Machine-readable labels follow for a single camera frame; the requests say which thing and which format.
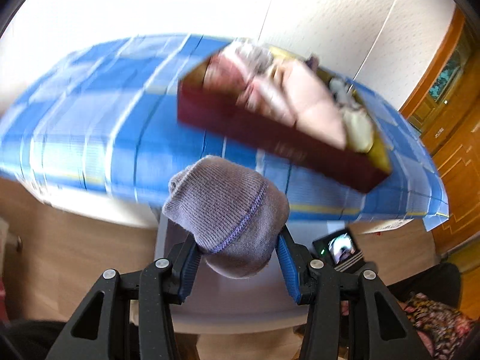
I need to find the pink cloth bundle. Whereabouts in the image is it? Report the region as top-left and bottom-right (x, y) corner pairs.
(255, 60), (347, 149)

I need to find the dark red gold-lined box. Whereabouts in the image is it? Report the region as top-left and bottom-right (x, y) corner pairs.
(177, 43), (394, 194)

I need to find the peach cloth bundle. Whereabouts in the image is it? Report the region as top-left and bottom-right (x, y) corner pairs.
(204, 52), (259, 107)

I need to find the wooden door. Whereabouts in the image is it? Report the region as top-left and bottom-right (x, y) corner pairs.
(399, 5), (480, 256)

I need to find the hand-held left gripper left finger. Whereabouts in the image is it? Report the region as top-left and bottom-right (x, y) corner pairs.
(47, 234), (199, 360)

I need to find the light yellow knit hat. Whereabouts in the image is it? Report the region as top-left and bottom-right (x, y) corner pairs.
(344, 109), (376, 154)

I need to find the lilac knit hat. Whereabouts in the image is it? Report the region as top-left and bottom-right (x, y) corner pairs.
(162, 156), (290, 280)

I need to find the person's dark clothing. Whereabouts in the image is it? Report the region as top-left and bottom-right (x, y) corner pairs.
(386, 262), (463, 310)

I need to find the white drawer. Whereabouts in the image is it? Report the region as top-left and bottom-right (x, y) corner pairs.
(154, 202), (314, 335)

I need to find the blue plaid bed sheet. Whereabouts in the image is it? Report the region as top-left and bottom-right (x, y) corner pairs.
(0, 34), (451, 233)

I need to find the floral patterned cloth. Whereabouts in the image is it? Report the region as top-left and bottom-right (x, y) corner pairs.
(403, 292), (477, 360)

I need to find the white cloth bundle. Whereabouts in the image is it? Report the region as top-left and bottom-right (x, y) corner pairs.
(227, 39), (275, 74)

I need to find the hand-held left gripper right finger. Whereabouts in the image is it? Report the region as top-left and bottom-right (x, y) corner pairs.
(277, 229), (428, 360)

